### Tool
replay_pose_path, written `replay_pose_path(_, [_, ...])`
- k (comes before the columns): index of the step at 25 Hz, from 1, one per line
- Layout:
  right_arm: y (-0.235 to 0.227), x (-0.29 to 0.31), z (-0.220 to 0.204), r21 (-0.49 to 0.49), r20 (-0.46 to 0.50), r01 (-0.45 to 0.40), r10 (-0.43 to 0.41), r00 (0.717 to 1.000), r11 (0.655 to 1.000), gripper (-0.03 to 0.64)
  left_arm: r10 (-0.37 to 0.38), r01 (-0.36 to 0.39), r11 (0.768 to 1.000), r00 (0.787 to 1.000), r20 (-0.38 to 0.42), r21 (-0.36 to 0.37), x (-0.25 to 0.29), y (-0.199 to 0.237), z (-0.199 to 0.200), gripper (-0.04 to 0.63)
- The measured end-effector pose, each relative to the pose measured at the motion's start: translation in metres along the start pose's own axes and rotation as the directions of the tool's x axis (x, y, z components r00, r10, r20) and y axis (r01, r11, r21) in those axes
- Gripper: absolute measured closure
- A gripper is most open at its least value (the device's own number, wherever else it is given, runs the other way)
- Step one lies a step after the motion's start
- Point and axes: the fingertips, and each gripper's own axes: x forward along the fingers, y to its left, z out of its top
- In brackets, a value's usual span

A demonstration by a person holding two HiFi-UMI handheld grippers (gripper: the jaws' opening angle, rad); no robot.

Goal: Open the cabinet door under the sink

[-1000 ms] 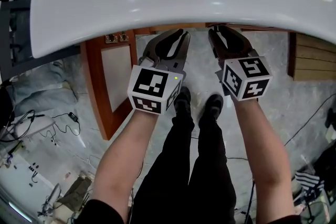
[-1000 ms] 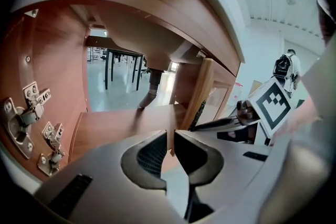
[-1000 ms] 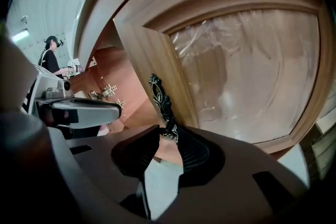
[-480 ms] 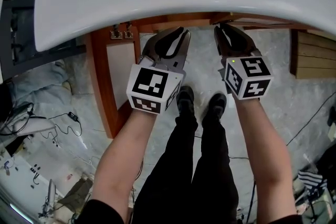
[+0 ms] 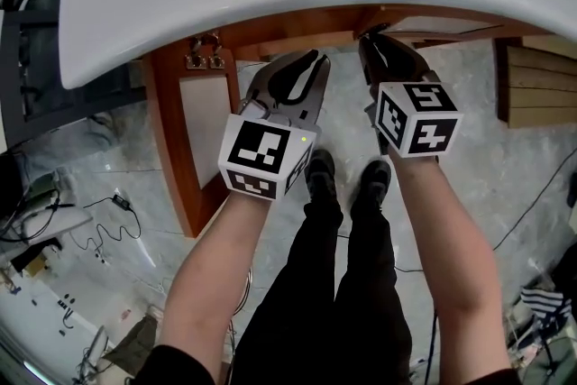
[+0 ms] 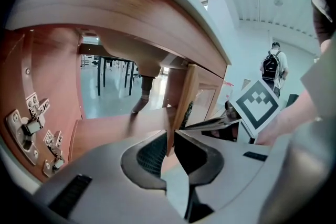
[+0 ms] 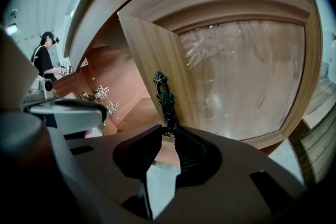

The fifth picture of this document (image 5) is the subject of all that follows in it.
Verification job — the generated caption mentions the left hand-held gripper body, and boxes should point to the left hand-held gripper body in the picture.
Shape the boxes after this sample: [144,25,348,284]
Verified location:
[217,98,322,201]

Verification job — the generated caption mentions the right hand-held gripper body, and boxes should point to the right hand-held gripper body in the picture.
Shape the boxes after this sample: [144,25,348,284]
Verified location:
[363,69,464,163]

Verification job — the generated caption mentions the person's left forearm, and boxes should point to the person's left forearm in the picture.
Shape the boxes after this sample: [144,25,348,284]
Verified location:
[160,191,276,357]

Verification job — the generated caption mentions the person's right forearm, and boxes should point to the person's right forearm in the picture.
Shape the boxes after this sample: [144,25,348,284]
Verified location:
[389,152,513,375]

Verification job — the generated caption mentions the person's black left shoe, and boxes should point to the person's black left shoe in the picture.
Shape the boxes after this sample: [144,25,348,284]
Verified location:
[304,148,337,206]

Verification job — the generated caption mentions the person's black shoe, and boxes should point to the person's black shoe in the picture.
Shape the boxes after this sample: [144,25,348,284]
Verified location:
[304,148,337,206]
[349,159,392,213]

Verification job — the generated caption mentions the person's black right shoe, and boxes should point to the person's black right shoe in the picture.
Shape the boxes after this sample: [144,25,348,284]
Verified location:
[349,159,392,213]

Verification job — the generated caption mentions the wooden slatted platform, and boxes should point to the wooden slatted platform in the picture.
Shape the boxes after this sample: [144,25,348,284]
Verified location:
[493,35,577,130]

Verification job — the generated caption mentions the person's black trousers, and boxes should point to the person's black trousers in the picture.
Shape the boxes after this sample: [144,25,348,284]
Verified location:
[232,197,414,385]

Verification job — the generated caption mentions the white curved seat shell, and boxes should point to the white curved seat shell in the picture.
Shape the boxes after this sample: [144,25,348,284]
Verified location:
[0,193,94,244]

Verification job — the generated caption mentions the black white striped cloth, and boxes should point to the black white striped cloth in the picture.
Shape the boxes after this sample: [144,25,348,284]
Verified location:
[520,287,572,330]

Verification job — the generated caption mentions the person's black shirt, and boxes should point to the person's black shirt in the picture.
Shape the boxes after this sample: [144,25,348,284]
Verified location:
[133,342,527,385]

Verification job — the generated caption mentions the wooden sink cabinet frame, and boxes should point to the wooden sink cabinet frame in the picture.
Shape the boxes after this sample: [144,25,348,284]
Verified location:
[215,3,558,64]

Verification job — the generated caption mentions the black cable with adapter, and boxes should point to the black cable with adapter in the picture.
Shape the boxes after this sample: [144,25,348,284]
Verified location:
[67,192,143,261]

